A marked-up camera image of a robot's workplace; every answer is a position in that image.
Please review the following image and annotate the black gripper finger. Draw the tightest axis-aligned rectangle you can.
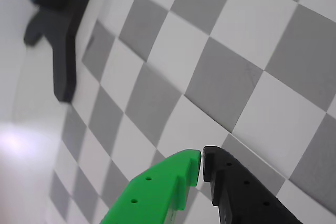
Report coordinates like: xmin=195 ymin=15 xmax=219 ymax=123
xmin=201 ymin=145 xmax=303 ymax=224

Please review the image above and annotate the grey white checkered raised panel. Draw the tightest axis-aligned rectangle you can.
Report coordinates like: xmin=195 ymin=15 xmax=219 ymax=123
xmin=96 ymin=0 xmax=336 ymax=216

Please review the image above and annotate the grey white checkered mat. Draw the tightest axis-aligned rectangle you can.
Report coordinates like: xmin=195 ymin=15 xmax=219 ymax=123
xmin=47 ymin=20 xmax=336 ymax=224

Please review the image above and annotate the black plastic bracket stand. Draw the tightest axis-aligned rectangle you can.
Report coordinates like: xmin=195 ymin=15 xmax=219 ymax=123
xmin=23 ymin=0 xmax=112 ymax=103

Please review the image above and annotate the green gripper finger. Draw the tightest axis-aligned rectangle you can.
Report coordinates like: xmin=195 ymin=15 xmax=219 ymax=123
xmin=99 ymin=149 xmax=202 ymax=224

